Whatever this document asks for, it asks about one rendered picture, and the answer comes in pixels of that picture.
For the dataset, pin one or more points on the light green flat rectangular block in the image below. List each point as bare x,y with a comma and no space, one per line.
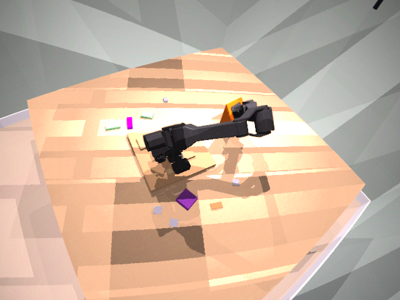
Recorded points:
147,115

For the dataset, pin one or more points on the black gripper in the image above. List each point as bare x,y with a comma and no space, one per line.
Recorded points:
179,164

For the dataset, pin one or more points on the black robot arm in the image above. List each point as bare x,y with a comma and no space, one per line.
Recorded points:
179,137

